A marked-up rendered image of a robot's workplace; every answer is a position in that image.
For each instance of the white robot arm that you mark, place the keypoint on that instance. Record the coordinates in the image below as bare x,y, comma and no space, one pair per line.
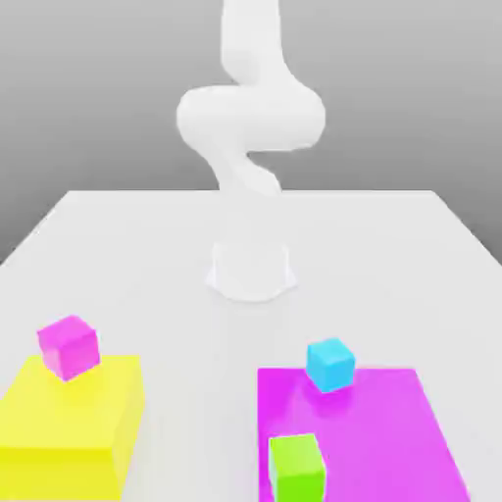
251,117

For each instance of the small cyan cube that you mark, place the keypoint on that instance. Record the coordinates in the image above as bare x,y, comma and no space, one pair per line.
330,364

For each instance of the small magenta cube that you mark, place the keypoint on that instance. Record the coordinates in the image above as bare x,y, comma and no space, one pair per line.
70,347

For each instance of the small green cube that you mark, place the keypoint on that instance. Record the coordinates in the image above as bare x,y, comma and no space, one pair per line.
297,468

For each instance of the large magenta box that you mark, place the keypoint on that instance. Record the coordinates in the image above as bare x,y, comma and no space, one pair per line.
376,435

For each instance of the large yellow box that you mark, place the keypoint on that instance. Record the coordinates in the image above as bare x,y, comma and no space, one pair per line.
66,427

